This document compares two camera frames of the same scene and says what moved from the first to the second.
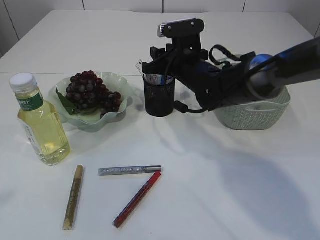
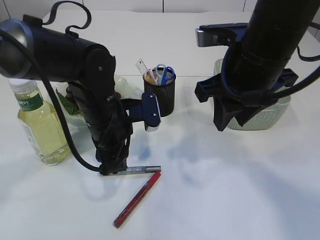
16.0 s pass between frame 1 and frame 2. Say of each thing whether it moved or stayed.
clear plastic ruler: stayed
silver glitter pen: stayed
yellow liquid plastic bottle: stayed
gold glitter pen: moved
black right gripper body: moved
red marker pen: stayed
